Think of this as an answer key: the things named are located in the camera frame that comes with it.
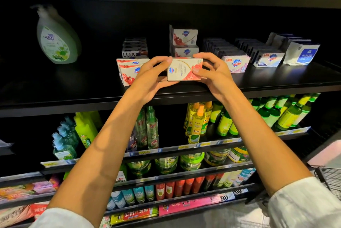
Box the yellow red packets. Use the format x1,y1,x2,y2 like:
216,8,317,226
110,206,160,225

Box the black store shelf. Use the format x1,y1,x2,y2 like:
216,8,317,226
0,0,341,228
0,140,62,228

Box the stack of red-white soap boxes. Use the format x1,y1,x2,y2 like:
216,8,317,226
116,57,150,87

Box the row of white pink soap boxes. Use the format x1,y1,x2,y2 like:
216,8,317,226
201,37,251,74

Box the row of white blue soap boxes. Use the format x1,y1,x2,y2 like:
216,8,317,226
234,37,286,69

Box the long pink packet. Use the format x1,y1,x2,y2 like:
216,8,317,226
158,192,236,217

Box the person's right forearm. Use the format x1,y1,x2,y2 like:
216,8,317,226
224,94,315,197

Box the red snack packet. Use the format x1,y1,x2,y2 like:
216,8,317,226
29,201,52,218

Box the person's right hand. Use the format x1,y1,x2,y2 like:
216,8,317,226
192,52,238,104

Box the row of purple soap boxes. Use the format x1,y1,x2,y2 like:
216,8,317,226
121,37,149,60

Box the green white box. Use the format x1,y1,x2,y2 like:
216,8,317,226
114,169,129,184

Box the black wire shopping cart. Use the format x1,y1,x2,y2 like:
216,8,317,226
314,165,341,201

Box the person's left forearm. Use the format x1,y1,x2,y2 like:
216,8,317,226
48,94,153,227

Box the pale green pump soap bottle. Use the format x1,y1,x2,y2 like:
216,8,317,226
31,4,83,65

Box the row of white red soap boxes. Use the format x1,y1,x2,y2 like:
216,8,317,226
169,25,200,58

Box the green lidded wipe tub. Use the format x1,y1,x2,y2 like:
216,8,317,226
155,156,180,174
180,152,206,172
127,160,153,177

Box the person's left hand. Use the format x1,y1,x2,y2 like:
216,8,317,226
129,56,181,106

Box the white red printed soap box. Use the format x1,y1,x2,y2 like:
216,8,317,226
167,57,204,82

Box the row of white upright packs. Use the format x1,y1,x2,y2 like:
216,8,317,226
266,32,321,67

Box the clear green spray bottles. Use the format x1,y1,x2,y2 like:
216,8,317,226
126,106,160,152

